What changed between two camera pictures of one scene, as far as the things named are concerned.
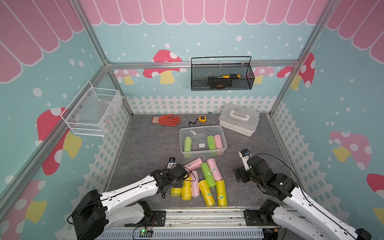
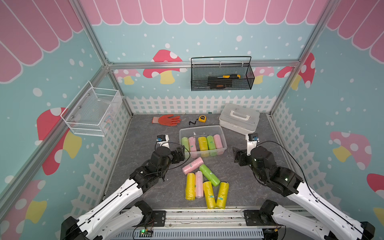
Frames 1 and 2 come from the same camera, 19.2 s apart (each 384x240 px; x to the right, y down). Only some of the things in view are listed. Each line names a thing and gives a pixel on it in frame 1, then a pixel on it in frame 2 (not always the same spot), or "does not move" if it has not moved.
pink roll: x=214 y=169 → x=192 y=144
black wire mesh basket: x=219 y=77 does not move
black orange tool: x=219 y=86 does not move
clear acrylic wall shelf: x=93 y=112 does not move
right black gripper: x=243 y=177 → x=243 y=152
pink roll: x=194 y=165 does not move
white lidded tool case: x=239 y=118 does not move
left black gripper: x=182 y=179 → x=181 y=153
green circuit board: x=145 y=233 does not move
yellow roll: x=175 y=191 → x=203 y=146
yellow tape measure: x=202 y=118 does not move
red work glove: x=165 y=120 does not move
